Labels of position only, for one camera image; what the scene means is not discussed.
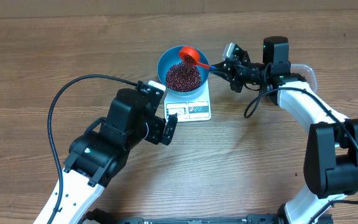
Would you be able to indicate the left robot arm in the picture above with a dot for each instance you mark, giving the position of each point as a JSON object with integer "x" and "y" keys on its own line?
{"x": 103, "y": 149}

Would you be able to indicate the orange scoop with blue handle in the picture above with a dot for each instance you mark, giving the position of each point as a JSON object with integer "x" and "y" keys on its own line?
{"x": 191, "y": 56}

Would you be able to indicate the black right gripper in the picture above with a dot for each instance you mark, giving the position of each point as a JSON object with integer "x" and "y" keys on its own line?
{"x": 234, "y": 76}

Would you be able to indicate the white digital kitchen scale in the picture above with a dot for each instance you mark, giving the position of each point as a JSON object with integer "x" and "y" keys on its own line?
{"x": 189, "y": 106}

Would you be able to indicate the blue metal bowl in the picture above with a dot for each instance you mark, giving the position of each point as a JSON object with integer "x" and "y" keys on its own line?
{"x": 169, "y": 58}

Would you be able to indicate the clear plastic container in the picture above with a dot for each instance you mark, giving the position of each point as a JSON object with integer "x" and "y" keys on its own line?
{"x": 308, "y": 73}

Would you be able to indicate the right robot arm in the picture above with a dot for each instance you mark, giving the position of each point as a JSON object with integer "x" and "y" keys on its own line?
{"x": 331, "y": 159}

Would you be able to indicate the red beans in bowl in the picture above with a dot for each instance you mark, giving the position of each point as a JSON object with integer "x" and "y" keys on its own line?
{"x": 183, "y": 77}

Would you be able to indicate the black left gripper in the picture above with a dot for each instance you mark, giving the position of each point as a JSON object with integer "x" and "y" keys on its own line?
{"x": 156, "y": 135}

